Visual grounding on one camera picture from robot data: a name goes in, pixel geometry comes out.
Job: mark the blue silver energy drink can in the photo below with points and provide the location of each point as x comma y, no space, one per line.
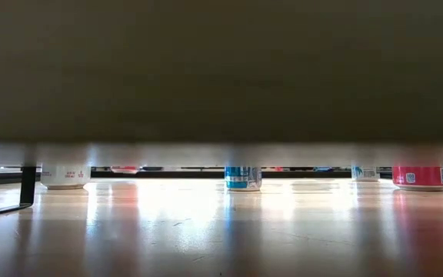
238,179

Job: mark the red beverage can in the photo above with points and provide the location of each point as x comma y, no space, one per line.
124,169

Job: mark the tall white can teal palm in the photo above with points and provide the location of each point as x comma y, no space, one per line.
365,174

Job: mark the white can red print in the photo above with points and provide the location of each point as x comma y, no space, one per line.
65,177

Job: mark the orange-red Fanta can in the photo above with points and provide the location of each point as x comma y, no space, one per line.
421,177

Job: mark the wooden shelf black metal legs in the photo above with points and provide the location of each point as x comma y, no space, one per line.
221,77

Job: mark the black aluminium table frame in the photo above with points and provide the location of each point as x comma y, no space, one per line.
167,174

